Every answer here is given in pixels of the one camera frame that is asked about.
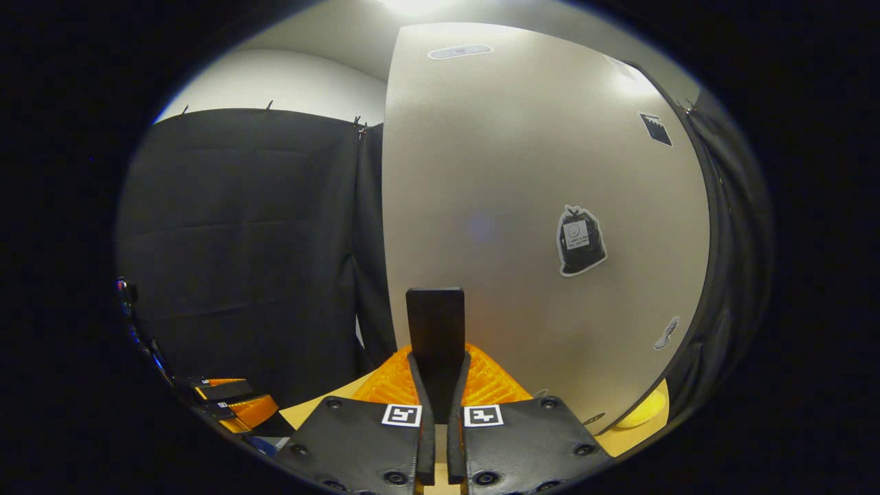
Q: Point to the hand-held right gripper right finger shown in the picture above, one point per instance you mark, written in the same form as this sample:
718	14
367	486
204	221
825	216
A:
456	440

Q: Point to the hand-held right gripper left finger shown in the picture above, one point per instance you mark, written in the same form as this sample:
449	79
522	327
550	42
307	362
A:
426	426

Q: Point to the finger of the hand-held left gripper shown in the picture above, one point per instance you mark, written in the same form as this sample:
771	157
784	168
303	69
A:
223	390
251	411

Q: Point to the beige cabinet door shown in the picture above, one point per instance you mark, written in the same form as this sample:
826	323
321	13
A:
515	172

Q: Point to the dark grey cabinet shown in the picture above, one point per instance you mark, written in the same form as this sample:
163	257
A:
716	220

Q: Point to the black backdrop cloth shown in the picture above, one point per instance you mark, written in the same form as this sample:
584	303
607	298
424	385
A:
240	240

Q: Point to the yellow plush toy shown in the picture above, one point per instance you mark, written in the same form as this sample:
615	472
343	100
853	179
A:
646	412

